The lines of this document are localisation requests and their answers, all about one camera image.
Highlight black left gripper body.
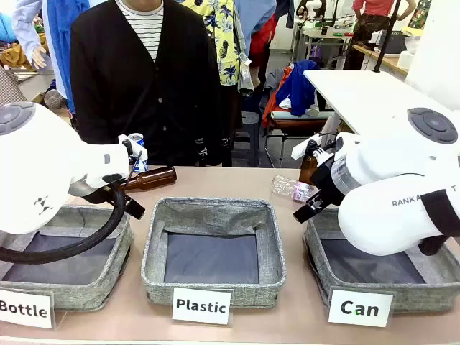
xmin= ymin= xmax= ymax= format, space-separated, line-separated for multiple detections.
xmin=84 ymin=185 xmax=127 ymax=208

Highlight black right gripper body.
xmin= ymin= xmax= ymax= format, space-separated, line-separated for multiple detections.
xmin=310 ymin=157 xmax=346 ymax=208

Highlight blue white drink can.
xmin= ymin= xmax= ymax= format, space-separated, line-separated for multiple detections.
xmin=127 ymin=132 xmax=150 ymax=174

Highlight grey fabric basket plastic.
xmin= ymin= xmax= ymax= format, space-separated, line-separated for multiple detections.
xmin=141 ymin=196 xmax=288 ymax=310

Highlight grey fabric basket bottle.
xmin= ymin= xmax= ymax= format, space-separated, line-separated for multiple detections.
xmin=0 ymin=204 xmax=134 ymax=312

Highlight white sign Can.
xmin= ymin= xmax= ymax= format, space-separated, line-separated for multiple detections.
xmin=327 ymin=288 xmax=395 ymax=328

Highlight grey fabric basket can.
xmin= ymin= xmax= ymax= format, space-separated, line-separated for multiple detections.
xmin=303 ymin=206 xmax=460 ymax=316

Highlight crushed clear plastic bottle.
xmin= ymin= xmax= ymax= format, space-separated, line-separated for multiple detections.
xmin=271 ymin=175 xmax=319 ymax=203

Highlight brown glass bottle long neck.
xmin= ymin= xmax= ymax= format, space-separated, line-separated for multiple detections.
xmin=120 ymin=165 xmax=178 ymax=193

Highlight brown bench chair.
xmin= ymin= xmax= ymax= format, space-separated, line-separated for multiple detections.
xmin=264 ymin=110 xmax=336 ymax=168

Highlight black stool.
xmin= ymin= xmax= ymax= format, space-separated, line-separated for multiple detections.
xmin=232 ymin=111 xmax=262 ymax=167

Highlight white table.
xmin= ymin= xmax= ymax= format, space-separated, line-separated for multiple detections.
xmin=303 ymin=69 xmax=460 ymax=127

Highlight orange garment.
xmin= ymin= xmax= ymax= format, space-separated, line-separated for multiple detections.
xmin=261 ymin=67 xmax=289 ymax=127

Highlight blue jacket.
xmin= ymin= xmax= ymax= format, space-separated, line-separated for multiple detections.
xmin=275 ymin=60 xmax=321 ymax=118

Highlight person in black cardigan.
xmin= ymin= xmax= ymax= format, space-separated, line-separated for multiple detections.
xmin=70 ymin=0 xmax=235 ymax=168

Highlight white sign Plastic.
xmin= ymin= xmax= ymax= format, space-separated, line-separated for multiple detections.
xmin=171 ymin=286 xmax=233 ymax=326

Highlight wooden workbench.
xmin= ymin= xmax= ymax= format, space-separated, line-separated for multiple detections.
xmin=351 ymin=42 xmax=411 ymax=77

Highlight white sign Bottle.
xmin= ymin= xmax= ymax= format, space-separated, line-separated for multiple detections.
xmin=0 ymin=287 xmax=55 ymax=330

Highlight red garment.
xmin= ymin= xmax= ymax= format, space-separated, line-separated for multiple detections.
xmin=249 ymin=14 xmax=278 ymax=69

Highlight black stand pole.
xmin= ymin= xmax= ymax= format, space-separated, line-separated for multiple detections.
xmin=373 ymin=0 xmax=403 ymax=73

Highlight light blue shirt mannequin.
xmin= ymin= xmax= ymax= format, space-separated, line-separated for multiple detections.
xmin=12 ymin=0 xmax=91 ymax=113

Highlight mannequin red top camouflage trousers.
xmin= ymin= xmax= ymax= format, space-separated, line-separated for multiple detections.
xmin=344 ymin=0 xmax=397 ymax=71

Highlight yellow floral shirt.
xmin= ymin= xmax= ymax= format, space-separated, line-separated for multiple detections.
xmin=179 ymin=0 xmax=242 ymax=87

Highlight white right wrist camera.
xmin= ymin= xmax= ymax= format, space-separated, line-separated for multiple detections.
xmin=290 ymin=132 xmax=337 ymax=161

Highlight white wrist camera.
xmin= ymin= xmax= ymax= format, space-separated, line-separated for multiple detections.
xmin=117 ymin=134 xmax=149 ymax=173
xmin=290 ymin=132 xmax=337 ymax=161

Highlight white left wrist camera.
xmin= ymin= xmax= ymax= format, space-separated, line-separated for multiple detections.
xmin=117 ymin=134 xmax=149 ymax=173

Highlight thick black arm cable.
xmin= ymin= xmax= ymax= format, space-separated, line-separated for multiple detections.
xmin=0 ymin=186 xmax=128 ymax=265

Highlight black strap on arm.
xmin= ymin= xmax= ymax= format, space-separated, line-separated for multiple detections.
xmin=419 ymin=189 xmax=460 ymax=239

